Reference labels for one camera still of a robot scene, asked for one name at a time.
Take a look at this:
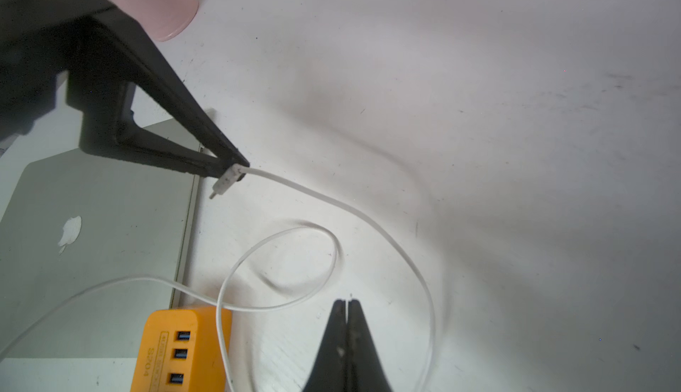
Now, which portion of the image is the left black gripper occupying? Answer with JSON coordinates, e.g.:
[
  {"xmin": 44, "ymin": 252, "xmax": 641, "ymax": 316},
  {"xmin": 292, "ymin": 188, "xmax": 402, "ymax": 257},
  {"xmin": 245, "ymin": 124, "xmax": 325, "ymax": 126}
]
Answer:
[{"xmin": 1, "ymin": 0, "xmax": 250, "ymax": 178}]

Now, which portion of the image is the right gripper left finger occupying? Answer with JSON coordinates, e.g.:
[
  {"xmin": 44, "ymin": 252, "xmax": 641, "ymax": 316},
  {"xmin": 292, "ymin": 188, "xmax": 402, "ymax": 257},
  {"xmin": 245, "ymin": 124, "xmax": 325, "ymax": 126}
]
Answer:
[{"xmin": 303, "ymin": 300, "xmax": 348, "ymax": 392}]

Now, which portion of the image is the silver laptop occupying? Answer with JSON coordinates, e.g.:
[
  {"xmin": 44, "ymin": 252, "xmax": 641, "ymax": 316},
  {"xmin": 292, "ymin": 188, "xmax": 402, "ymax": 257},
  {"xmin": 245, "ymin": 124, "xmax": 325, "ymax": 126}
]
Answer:
[{"xmin": 1, "ymin": 149, "xmax": 199, "ymax": 358}]

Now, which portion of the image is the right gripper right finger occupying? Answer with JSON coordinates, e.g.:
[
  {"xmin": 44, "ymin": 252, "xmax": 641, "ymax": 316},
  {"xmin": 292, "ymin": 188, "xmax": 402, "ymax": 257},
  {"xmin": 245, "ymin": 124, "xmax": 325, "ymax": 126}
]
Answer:
[{"xmin": 346, "ymin": 300, "xmax": 392, "ymax": 392}]

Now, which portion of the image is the orange power strip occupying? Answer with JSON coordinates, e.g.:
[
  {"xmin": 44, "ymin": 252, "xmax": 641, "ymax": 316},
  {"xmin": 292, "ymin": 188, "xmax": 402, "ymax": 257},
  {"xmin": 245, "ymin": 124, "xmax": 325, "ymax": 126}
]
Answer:
[{"xmin": 131, "ymin": 306, "xmax": 226, "ymax": 391}]

